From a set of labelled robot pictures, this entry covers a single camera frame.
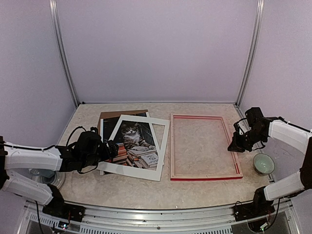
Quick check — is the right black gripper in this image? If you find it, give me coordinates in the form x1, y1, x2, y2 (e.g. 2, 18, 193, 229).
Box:
229, 128, 267, 153

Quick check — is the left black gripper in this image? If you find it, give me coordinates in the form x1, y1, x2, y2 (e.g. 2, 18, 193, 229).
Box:
81, 140, 119, 168

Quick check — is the brown backing board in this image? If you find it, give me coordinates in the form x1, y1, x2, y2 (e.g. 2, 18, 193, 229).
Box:
97, 109, 148, 130

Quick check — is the red wooden picture frame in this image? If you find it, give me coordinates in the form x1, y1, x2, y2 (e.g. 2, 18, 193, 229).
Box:
170, 114, 243, 181

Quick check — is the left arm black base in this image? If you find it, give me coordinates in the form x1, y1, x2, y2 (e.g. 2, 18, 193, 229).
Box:
42, 203, 85, 222

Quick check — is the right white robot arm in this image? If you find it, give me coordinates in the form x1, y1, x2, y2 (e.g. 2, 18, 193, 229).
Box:
228, 107, 312, 216

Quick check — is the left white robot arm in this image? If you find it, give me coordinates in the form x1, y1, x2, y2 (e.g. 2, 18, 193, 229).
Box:
0, 127, 118, 217

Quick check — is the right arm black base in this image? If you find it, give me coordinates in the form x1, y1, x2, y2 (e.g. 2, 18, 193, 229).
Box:
233, 202, 275, 222

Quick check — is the green ceramic bowl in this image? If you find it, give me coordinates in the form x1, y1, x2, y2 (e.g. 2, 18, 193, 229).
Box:
253, 154, 275, 175

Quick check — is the light blue mug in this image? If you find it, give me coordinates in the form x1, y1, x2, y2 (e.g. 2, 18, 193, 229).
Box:
29, 169, 55, 178

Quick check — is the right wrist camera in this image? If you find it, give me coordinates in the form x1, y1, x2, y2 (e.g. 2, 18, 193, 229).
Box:
234, 122, 248, 136

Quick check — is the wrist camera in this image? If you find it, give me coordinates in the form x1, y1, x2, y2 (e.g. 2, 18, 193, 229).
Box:
90, 127, 98, 134
234, 122, 248, 136

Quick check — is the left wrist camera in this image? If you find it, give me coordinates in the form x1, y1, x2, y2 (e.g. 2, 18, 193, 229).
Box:
90, 127, 98, 134

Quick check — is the front aluminium rail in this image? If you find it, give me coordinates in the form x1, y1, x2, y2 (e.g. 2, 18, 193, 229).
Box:
17, 199, 301, 234

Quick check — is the right aluminium corner post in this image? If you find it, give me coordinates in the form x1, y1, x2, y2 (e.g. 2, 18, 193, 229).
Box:
235, 0, 265, 108

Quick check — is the aluminium corner post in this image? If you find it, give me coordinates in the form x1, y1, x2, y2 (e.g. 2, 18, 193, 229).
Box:
49, 0, 79, 108
235, 0, 265, 108

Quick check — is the left aluminium corner post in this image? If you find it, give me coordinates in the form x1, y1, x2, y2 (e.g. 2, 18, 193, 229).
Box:
49, 0, 79, 108

